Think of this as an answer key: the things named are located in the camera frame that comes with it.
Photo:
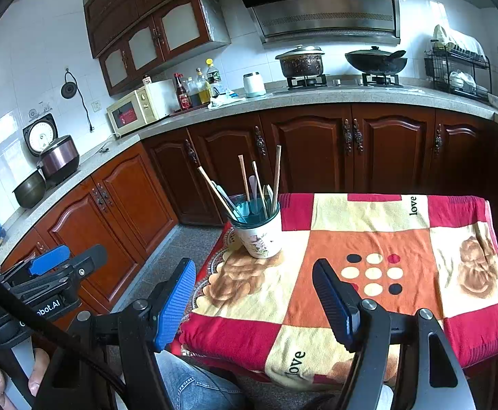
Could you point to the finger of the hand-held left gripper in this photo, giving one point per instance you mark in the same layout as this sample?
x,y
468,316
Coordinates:
x,y
86,262
48,260

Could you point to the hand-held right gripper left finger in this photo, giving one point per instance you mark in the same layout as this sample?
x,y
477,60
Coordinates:
x,y
176,299

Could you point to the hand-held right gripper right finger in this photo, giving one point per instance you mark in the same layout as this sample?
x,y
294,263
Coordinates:
x,y
334,303

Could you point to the white floral utensil holder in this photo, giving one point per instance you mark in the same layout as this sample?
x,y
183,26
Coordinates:
x,y
259,239

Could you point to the patterned round tablecloth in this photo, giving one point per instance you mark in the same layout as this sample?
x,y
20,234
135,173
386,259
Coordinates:
x,y
212,260

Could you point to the dark metal inner pot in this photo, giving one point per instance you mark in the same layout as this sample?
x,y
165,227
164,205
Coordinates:
x,y
29,192

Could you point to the red orange patchwork blanket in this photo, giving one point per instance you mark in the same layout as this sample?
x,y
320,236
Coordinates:
x,y
359,230

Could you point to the person's leg in jeans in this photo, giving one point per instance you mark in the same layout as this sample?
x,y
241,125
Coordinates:
x,y
197,388

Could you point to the rice cooker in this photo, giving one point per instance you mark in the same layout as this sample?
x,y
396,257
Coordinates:
x,y
59,158

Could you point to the cream microwave oven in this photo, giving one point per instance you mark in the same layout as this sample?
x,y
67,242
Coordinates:
x,y
129,115

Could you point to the red label sauce bottle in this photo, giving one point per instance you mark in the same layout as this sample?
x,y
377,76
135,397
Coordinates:
x,y
184,100

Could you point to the dark sauce bottle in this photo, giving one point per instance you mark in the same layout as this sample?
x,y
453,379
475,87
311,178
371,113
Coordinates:
x,y
191,94

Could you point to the crumpled white cloth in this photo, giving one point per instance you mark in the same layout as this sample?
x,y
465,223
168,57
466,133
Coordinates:
x,y
223,101

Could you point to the yellow oil bottle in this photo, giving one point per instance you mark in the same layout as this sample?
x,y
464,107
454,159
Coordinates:
x,y
203,92

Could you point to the gas stove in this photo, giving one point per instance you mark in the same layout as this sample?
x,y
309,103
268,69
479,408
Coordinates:
x,y
338,82

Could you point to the white canister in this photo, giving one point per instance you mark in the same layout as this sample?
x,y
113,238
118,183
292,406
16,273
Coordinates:
x,y
254,85

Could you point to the dark cooking pot with lid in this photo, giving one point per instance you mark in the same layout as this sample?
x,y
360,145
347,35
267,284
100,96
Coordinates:
x,y
300,66

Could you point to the black wok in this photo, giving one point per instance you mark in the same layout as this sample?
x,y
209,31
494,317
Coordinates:
x,y
374,66

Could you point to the wooden upper cabinets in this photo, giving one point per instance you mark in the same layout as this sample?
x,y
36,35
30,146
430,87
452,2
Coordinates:
x,y
116,13

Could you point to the patterned ceramic bowl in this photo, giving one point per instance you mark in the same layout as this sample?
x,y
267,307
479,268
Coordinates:
x,y
497,101

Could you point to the white translucent plastic cover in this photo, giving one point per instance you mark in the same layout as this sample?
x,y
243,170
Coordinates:
x,y
458,40

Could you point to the steel range hood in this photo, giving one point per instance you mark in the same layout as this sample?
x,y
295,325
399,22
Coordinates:
x,y
317,4

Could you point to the white wall socket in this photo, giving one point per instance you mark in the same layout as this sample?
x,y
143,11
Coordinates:
x,y
95,106

